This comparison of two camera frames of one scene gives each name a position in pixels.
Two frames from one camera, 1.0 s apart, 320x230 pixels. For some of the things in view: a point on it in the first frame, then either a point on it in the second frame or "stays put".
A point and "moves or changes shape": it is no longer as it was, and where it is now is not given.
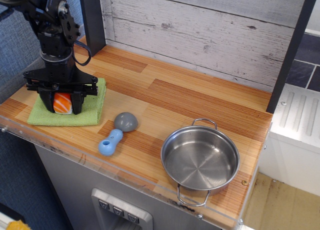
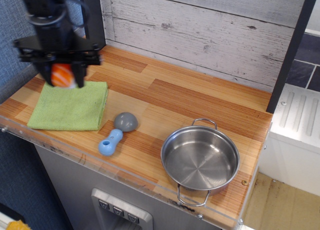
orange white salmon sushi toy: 62,103 moves or changes shape
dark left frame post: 93,19 stays put
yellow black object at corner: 17,225 stays put
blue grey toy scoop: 124,122 stays put
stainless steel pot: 199,158 stays put
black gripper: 60,75 to 56,43
